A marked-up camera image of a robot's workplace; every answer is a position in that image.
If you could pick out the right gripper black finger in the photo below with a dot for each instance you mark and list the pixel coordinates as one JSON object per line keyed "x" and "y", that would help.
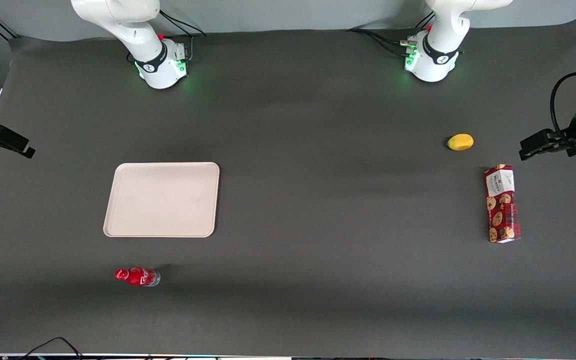
{"x": 13, "y": 136}
{"x": 15, "y": 149}

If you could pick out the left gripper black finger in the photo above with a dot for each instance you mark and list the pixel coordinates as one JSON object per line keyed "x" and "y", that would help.
{"x": 533, "y": 146}
{"x": 559, "y": 141}

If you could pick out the red coke bottle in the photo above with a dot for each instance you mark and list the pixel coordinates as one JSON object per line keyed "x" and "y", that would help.
{"x": 138, "y": 276}

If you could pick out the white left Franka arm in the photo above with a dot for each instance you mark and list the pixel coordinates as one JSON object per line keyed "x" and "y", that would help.
{"x": 438, "y": 55}

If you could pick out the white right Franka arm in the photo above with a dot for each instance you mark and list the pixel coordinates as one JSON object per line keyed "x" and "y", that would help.
{"x": 133, "y": 35}

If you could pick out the beige plastic tray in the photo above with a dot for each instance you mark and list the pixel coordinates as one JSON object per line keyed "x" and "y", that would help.
{"x": 163, "y": 199}

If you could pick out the red cookie box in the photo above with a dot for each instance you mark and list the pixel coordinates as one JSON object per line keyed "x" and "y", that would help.
{"x": 502, "y": 205}

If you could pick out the yellow lemon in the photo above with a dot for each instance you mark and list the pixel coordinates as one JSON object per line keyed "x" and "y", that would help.
{"x": 460, "y": 142}

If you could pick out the dark grey table mat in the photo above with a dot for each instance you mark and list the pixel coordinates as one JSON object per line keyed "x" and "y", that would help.
{"x": 318, "y": 200}

